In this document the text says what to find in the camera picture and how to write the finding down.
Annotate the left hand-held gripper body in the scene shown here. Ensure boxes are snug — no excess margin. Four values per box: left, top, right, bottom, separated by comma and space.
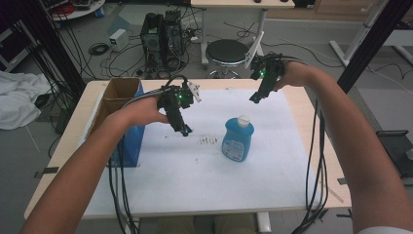
157, 75, 203, 132

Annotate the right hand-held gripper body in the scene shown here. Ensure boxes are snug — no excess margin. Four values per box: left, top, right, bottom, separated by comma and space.
249, 53, 284, 98

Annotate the person's right hand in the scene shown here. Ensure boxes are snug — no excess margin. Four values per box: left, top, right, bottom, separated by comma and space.
273, 59, 315, 92

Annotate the person's left hand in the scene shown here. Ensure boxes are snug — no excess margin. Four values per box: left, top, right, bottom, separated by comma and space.
118, 95, 170, 129

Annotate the blue bottle with white cap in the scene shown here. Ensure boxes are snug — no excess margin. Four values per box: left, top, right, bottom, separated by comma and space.
221, 114, 255, 163

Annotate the round black stool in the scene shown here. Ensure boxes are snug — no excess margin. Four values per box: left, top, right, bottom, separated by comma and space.
205, 38, 251, 80

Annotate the blue cardboard box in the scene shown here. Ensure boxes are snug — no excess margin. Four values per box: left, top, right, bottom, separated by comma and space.
85, 76, 146, 169

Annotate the white paper mat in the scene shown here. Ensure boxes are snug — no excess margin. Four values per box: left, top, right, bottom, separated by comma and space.
82, 88, 323, 218

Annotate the black computer tower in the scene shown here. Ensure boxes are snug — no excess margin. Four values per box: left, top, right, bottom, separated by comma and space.
139, 10, 187, 80

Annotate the wooden desk with white legs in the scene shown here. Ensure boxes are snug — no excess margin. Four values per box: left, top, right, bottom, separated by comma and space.
190, 0, 296, 70

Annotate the small white device box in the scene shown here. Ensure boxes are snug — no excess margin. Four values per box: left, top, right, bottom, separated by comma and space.
108, 28, 131, 53

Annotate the white metal stand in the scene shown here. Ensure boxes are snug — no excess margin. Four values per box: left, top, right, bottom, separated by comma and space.
328, 0, 390, 68

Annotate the white table leg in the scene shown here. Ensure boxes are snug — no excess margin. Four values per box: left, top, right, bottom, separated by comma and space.
255, 212, 273, 234

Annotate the round white table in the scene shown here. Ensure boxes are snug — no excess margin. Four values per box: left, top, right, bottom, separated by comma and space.
48, 0, 107, 22

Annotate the black flat device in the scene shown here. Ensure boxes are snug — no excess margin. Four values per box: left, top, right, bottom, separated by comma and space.
375, 129, 413, 179

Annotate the white cloth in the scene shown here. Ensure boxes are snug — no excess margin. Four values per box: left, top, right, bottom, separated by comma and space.
0, 69, 53, 132

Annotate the left hand-held gripper cable bundle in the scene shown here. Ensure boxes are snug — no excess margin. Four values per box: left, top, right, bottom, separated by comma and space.
107, 134, 141, 234

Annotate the hand-held gripper cable bundle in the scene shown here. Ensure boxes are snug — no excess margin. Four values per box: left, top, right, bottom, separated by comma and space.
290, 98, 329, 234
107, 134, 141, 234

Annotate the right hand-held gripper cable bundle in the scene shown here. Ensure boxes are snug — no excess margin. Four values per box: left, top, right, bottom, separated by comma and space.
290, 98, 329, 234

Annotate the coiled black cable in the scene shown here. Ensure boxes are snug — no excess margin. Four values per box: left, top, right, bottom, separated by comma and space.
87, 42, 111, 57

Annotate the black frame post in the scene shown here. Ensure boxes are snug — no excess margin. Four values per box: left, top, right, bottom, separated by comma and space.
336, 0, 413, 95
18, 0, 88, 98

